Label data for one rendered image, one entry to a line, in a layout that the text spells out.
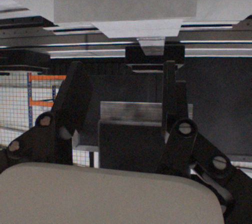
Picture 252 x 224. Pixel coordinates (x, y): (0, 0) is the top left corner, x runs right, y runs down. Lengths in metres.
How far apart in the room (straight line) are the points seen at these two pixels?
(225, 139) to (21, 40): 0.72
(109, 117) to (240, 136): 0.63
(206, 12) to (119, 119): 0.13
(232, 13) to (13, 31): 0.52
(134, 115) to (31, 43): 0.40
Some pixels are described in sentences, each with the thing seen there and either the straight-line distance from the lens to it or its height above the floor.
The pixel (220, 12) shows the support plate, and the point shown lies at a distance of 0.18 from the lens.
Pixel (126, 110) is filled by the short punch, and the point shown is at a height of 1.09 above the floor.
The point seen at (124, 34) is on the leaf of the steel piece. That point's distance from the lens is 0.24.
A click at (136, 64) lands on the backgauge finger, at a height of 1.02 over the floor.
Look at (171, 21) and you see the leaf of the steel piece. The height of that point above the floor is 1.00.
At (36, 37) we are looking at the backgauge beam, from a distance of 0.55.
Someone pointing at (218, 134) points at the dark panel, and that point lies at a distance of 0.77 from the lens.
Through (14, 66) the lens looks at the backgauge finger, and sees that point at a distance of 0.53.
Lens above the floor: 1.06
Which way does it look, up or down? 5 degrees up
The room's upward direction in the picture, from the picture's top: 179 degrees counter-clockwise
